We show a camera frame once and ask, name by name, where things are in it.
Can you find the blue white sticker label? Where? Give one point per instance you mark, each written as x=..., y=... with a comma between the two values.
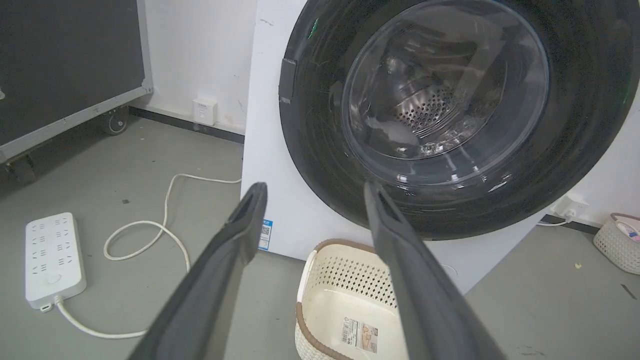
x=265, y=235

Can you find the white perforated laundry basket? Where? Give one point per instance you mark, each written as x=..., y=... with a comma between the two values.
x=345, y=310

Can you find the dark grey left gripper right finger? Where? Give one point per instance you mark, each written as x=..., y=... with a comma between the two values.
x=425, y=290

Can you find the white washing machine body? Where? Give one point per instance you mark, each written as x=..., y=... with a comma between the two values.
x=295, y=200

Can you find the white power strip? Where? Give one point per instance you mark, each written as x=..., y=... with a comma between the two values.
x=52, y=260

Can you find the black flight case on wheels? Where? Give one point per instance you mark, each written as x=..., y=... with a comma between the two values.
x=65, y=65

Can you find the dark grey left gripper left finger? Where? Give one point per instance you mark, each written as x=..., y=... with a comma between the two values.
x=210, y=280

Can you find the round black washing machine door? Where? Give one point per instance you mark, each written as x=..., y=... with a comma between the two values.
x=320, y=125

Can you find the small white woven basket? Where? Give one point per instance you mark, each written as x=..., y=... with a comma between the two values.
x=619, y=245

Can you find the white wall socket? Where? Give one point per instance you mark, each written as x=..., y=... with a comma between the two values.
x=205, y=111

